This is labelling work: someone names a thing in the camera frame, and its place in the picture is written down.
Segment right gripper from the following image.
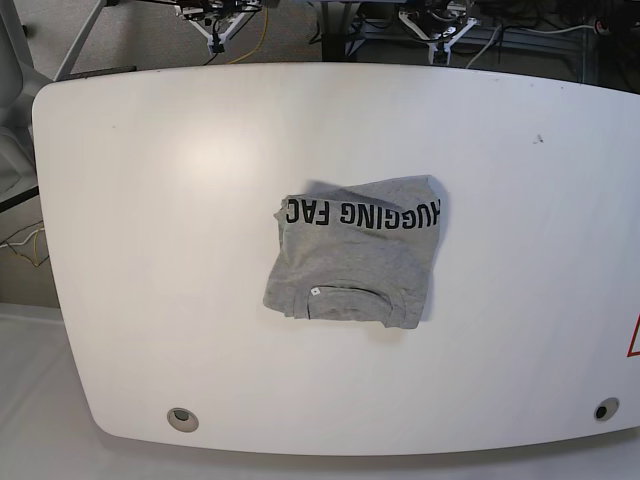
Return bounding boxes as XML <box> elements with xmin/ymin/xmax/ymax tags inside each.
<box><xmin>174</xmin><ymin>0</ymin><xmax>263</xmax><ymax>54</ymax></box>

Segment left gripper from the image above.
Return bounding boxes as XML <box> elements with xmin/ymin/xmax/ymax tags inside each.
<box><xmin>397</xmin><ymin>7</ymin><xmax>479</xmax><ymax>64</ymax></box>

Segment grey T-shirt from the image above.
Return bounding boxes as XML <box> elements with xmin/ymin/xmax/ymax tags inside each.
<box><xmin>263</xmin><ymin>176</ymin><xmax>441</xmax><ymax>330</ymax></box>

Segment black table leg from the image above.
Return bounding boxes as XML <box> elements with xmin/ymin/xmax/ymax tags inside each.
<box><xmin>311</xmin><ymin>1</ymin><xmax>362</xmax><ymax>63</ymax></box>

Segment left table grommet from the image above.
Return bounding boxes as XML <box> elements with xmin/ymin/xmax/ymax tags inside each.
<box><xmin>167</xmin><ymin>408</ymin><xmax>199</xmax><ymax>433</ymax></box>

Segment table grommet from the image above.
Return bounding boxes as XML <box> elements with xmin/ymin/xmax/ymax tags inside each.
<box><xmin>594</xmin><ymin>397</ymin><xmax>620</xmax><ymax>422</ymax></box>
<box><xmin>167</xmin><ymin>408</ymin><xmax>199</xmax><ymax>433</ymax></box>

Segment right table grommet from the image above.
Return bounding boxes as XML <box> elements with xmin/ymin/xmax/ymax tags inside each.
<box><xmin>594</xmin><ymin>397</ymin><xmax>620</xmax><ymax>422</ymax></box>

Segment yellow cable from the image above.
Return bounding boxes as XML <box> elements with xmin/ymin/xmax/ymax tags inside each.
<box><xmin>227</xmin><ymin>7</ymin><xmax>271</xmax><ymax>66</ymax></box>

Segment white cable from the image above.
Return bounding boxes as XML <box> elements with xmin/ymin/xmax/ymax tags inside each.
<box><xmin>464</xmin><ymin>24</ymin><xmax>504</xmax><ymax>71</ymax></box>

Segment aluminium frame rail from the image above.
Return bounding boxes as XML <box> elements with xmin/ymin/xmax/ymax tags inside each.
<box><xmin>356</xmin><ymin>22</ymin><xmax>600</xmax><ymax>85</ymax></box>

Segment tangled black cables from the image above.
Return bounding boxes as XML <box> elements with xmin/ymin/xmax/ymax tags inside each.
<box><xmin>309</xmin><ymin>0</ymin><xmax>640</xmax><ymax>56</ymax></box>

